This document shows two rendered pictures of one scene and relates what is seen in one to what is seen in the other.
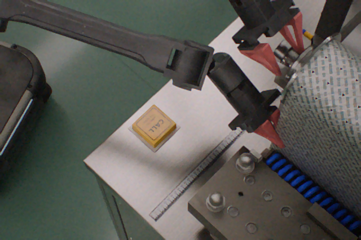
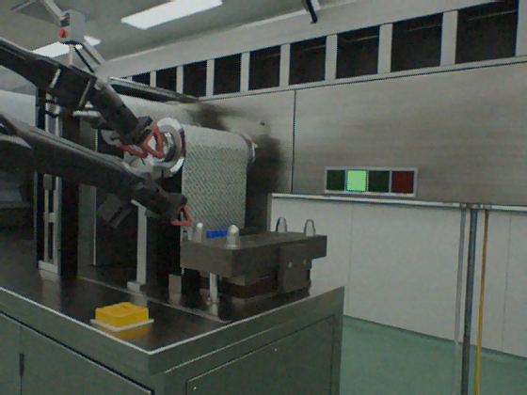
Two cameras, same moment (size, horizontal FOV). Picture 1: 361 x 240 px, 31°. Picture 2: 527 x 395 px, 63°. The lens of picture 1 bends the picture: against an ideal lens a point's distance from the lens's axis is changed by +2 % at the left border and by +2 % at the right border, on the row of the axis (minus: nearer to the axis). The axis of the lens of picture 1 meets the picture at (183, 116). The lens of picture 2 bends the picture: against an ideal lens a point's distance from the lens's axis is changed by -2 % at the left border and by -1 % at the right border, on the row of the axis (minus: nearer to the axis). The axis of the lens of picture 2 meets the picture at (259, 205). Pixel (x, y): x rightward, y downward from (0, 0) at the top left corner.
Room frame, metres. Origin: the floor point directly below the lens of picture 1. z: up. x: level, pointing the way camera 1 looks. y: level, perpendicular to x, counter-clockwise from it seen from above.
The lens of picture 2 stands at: (0.39, 0.89, 1.17)
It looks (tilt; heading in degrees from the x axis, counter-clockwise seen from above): 3 degrees down; 264
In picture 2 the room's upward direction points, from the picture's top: 2 degrees clockwise
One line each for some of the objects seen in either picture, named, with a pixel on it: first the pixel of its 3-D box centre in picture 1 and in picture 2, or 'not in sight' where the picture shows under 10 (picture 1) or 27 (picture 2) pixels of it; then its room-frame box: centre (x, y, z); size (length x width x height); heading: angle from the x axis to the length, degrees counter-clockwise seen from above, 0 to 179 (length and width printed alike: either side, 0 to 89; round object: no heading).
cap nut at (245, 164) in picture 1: (245, 161); (199, 231); (0.42, -0.12, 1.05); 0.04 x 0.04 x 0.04
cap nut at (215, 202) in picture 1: (216, 199); (232, 235); (0.35, -0.06, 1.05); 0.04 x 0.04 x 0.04
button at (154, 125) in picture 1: (154, 125); (122, 314); (0.56, 0.07, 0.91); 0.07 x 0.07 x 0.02; 46
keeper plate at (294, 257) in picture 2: not in sight; (294, 267); (0.19, -0.15, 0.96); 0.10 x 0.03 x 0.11; 46
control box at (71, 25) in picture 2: not in sight; (69, 27); (0.89, -0.61, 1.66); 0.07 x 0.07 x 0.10; 52
